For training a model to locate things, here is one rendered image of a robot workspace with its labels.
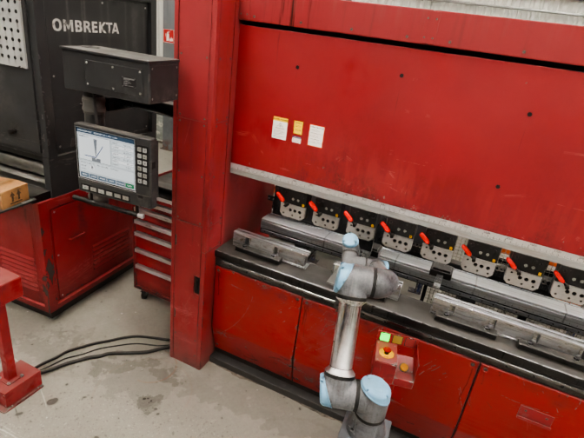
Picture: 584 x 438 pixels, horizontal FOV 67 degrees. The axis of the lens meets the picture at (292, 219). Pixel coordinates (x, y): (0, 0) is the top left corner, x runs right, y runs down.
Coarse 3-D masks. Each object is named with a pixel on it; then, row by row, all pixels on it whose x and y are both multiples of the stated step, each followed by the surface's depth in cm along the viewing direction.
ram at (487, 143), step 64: (256, 64) 230; (320, 64) 216; (384, 64) 203; (448, 64) 192; (512, 64) 182; (256, 128) 242; (384, 128) 212; (448, 128) 200; (512, 128) 189; (576, 128) 180; (320, 192) 238; (384, 192) 223; (448, 192) 209; (512, 192) 198; (576, 192) 187
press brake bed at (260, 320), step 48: (240, 288) 270; (288, 288) 254; (240, 336) 283; (288, 336) 266; (432, 336) 225; (288, 384) 287; (432, 384) 234; (480, 384) 222; (528, 384) 211; (432, 432) 247; (480, 432) 231; (528, 432) 219; (576, 432) 209
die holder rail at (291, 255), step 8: (240, 232) 272; (248, 232) 273; (240, 240) 273; (248, 240) 275; (256, 240) 267; (264, 240) 266; (272, 240) 268; (256, 248) 270; (264, 248) 267; (272, 248) 265; (280, 248) 262; (288, 248) 261; (296, 248) 262; (280, 256) 264; (288, 256) 262; (296, 256) 259; (304, 256) 257; (296, 264) 261; (304, 264) 261
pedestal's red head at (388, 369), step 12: (396, 348) 218; (372, 360) 222; (384, 360) 210; (396, 360) 211; (408, 360) 218; (372, 372) 212; (384, 372) 210; (396, 372) 214; (408, 372) 215; (396, 384) 211; (408, 384) 210
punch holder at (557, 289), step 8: (560, 264) 200; (560, 272) 200; (568, 272) 198; (576, 272) 197; (552, 280) 208; (568, 280) 199; (576, 280) 198; (552, 288) 203; (560, 288) 201; (576, 288) 198; (560, 296) 203; (568, 296) 201; (576, 296) 200
